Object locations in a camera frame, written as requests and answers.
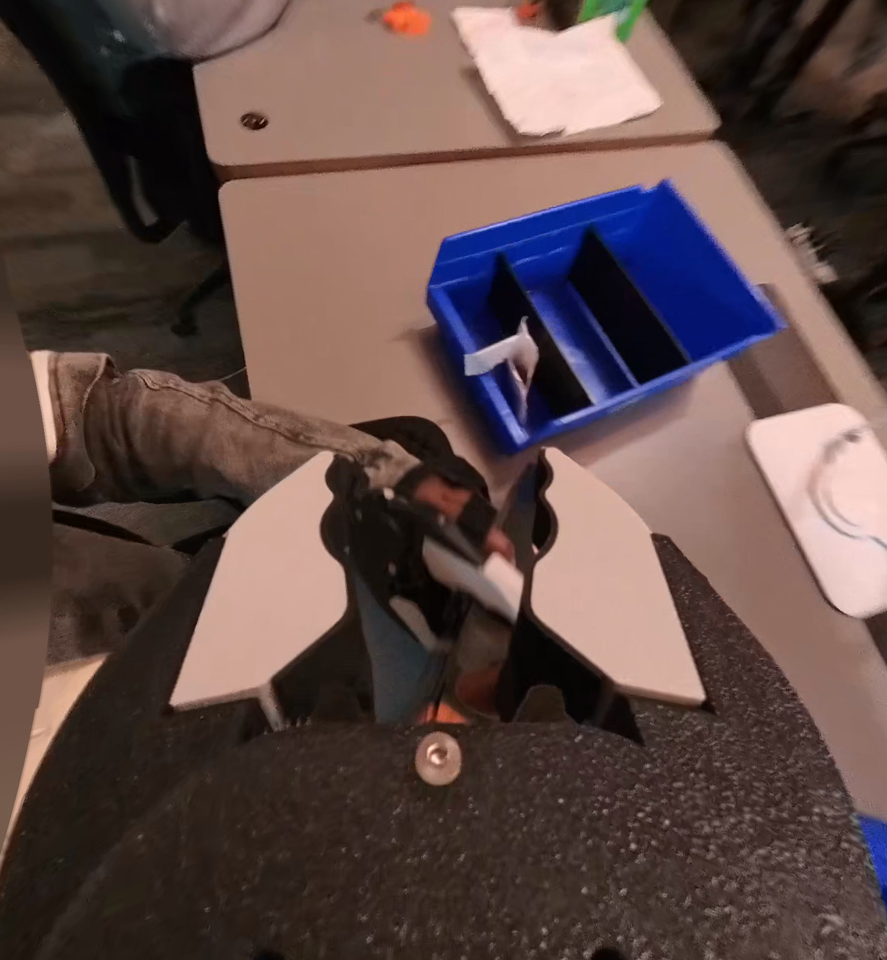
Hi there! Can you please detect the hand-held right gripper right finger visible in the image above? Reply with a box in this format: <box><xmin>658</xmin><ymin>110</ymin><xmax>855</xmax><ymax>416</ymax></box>
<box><xmin>529</xmin><ymin>447</ymin><xmax>709</xmax><ymax>708</ymax></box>

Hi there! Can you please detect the small colourful lego build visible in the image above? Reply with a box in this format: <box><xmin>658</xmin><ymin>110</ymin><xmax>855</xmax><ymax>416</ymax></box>
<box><xmin>380</xmin><ymin>0</ymin><xmax>435</xmax><ymax>39</ymax></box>

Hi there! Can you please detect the person's left forearm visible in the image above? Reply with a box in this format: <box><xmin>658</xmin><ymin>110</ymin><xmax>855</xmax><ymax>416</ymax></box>
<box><xmin>31</xmin><ymin>351</ymin><xmax>418</xmax><ymax>515</ymax></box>

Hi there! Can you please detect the person's left hand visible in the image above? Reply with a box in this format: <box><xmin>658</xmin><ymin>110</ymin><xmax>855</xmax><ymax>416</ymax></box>
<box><xmin>417</xmin><ymin>478</ymin><xmax>517</xmax><ymax>565</ymax></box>

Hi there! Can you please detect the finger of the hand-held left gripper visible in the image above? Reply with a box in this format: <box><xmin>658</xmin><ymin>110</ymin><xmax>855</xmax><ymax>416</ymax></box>
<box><xmin>389</xmin><ymin>596</ymin><xmax>451</xmax><ymax>654</ymax></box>
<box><xmin>421</xmin><ymin>540</ymin><xmax>525</xmax><ymax>624</ymax></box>

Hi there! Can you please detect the black bin divider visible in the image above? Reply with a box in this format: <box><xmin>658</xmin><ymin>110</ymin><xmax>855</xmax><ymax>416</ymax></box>
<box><xmin>487</xmin><ymin>252</ymin><xmax>595</xmax><ymax>414</ymax></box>

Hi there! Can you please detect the small torn white paper bag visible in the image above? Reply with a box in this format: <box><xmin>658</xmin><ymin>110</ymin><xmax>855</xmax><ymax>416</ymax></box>
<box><xmin>463</xmin><ymin>315</ymin><xmax>542</xmax><ymax>426</ymax></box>

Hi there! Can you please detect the white panel foot plate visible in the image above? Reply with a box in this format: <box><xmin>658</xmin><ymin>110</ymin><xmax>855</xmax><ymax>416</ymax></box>
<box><xmin>745</xmin><ymin>402</ymin><xmax>887</xmax><ymax>621</ymax></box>

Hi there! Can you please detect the crumpled white paper bag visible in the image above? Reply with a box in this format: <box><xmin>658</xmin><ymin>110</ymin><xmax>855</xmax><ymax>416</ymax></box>
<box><xmin>449</xmin><ymin>4</ymin><xmax>664</xmax><ymax>139</ymax></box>

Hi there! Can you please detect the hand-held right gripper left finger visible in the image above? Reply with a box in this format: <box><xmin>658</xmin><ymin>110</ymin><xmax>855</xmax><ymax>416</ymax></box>
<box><xmin>168</xmin><ymin>452</ymin><xmax>353</xmax><ymax>710</ymax></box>

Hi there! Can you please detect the another person's forearm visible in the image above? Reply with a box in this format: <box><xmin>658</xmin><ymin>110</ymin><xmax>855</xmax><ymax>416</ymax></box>
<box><xmin>147</xmin><ymin>0</ymin><xmax>292</xmax><ymax>61</ymax></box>

